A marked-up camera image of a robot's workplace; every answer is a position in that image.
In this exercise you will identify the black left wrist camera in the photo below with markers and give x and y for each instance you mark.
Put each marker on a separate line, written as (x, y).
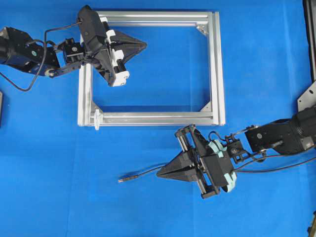
(92, 30)

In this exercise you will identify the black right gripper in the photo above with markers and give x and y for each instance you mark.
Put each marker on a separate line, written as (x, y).
(186, 166)

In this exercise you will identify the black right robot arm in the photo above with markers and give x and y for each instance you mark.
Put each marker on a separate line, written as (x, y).
(287, 137)

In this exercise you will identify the black rail at right edge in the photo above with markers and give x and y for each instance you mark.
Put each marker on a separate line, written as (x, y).
(310, 19)

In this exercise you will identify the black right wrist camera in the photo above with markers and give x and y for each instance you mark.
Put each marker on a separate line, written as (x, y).
(218, 166)

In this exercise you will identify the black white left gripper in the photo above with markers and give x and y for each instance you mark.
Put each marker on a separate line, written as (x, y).
(111, 64)

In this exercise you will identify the dark block at left edge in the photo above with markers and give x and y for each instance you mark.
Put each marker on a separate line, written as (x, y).
(1, 104)

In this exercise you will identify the silver aluminium extrusion frame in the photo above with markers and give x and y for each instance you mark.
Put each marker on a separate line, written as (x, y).
(213, 113)

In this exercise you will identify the dark object bottom right corner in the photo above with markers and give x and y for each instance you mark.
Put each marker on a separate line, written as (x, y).
(312, 228)

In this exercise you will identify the white string loop clip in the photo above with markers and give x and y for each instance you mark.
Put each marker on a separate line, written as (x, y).
(98, 119)

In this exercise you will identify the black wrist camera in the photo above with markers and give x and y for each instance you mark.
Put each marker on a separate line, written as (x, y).
(92, 30)
(218, 166)

